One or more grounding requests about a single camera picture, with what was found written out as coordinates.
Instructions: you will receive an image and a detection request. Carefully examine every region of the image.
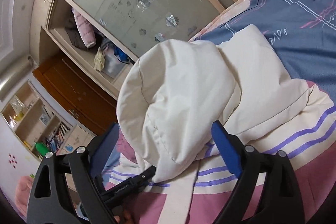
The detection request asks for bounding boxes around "air conditioner unit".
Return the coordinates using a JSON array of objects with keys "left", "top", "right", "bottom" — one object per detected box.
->
[{"left": 0, "top": 55, "right": 34, "bottom": 101}]

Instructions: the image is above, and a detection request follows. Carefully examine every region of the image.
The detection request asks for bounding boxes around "pink hanging puffer jacket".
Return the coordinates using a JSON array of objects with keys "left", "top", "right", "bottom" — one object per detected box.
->
[{"left": 72, "top": 9, "right": 96, "bottom": 48}]

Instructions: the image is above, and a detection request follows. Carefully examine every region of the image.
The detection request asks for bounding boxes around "blue garment in wardrobe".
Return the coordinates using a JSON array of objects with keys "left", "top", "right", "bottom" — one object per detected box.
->
[{"left": 113, "top": 46, "right": 130, "bottom": 64}]

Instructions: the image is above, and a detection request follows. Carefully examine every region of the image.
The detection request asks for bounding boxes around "pink and white hooded jacket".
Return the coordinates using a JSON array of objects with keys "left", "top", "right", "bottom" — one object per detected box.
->
[{"left": 107, "top": 24, "right": 335, "bottom": 223}]

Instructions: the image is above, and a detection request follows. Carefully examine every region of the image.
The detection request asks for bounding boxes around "green bottle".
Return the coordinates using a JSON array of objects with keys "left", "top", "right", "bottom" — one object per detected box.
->
[{"left": 35, "top": 142, "right": 53, "bottom": 157}]

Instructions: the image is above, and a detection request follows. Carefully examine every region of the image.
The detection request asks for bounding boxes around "translucent storage box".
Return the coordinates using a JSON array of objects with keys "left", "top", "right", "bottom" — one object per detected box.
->
[{"left": 102, "top": 52, "right": 125, "bottom": 78}]

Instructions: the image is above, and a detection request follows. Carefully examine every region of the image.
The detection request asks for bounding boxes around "brown wooden room door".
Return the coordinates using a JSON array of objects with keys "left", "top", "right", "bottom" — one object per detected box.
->
[{"left": 33, "top": 53, "right": 117, "bottom": 135}]

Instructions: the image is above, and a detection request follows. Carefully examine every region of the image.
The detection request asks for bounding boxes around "beige cloth on box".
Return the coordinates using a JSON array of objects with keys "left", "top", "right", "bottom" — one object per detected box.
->
[{"left": 94, "top": 47, "right": 105, "bottom": 72}]

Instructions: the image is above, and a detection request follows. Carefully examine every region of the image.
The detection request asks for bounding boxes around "wooden bookshelf with books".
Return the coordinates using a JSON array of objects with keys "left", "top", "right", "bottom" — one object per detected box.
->
[{"left": 1, "top": 81, "right": 72, "bottom": 159}]

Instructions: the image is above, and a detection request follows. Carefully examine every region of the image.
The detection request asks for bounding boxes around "blue striped bed sheet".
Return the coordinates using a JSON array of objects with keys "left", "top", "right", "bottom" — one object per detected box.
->
[{"left": 195, "top": 0, "right": 335, "bottom": 100}]

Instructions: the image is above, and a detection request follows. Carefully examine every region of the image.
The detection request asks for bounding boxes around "dark brown hanging coat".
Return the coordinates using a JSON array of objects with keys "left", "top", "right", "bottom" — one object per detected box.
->
[{"left": 64, "top": 17, "right": 87, "bottom": 50}]

